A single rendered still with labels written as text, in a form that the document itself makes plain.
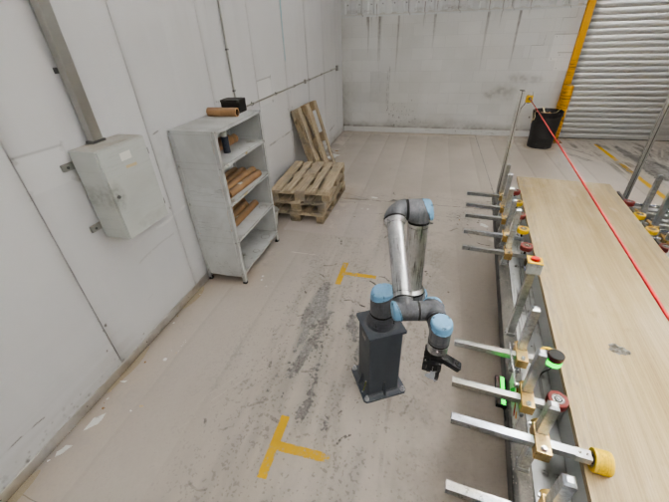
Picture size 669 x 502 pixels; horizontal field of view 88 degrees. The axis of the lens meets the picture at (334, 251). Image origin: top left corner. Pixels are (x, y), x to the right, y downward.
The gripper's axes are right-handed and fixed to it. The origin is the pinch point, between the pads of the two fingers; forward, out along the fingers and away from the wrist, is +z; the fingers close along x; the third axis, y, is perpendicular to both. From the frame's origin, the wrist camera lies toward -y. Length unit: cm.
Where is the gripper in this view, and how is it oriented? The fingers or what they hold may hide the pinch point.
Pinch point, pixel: (436, 379)
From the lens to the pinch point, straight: 178.1
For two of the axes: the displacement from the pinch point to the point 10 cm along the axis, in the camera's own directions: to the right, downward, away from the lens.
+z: 0.3, 8.4, 5.4
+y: -9.4, -1.6, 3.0
